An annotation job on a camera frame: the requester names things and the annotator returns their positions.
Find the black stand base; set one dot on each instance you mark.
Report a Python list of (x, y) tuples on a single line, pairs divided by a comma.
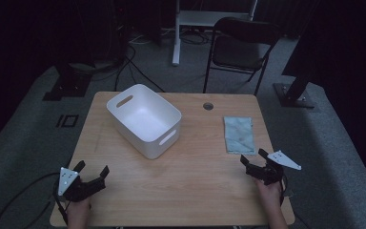
[(70, 86)]

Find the dark curtain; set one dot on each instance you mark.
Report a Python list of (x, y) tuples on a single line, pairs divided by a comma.
[(355, 79)]

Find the white plastic basket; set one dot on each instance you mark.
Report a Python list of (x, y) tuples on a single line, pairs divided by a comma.
[(146, 124)]

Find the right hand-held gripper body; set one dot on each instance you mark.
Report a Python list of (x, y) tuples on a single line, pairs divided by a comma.
[(270, 173)]

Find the white desk frame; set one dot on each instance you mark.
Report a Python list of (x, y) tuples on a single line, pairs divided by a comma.
[(176, 47)]

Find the dark equipment tower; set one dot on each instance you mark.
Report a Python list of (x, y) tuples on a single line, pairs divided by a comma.
[(119, 31)]

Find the light blue cloth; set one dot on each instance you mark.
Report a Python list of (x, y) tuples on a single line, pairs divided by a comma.
[(239, 133)]

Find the person's right hand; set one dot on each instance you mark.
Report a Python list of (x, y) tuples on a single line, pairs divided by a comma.
[(271, 194)]

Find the grey tape strip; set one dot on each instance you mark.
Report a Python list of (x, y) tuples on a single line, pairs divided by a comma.
[(289, 194)]

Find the black stand with post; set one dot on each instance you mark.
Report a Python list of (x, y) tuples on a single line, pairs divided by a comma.
[(294, 95)]

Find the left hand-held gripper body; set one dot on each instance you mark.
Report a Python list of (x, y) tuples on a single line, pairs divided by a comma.
[(68, 179)]

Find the black folding chair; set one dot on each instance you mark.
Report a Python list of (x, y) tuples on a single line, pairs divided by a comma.
[(239, 51)]

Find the person's left hand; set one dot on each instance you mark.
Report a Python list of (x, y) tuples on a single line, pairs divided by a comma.
[(77, 211)]

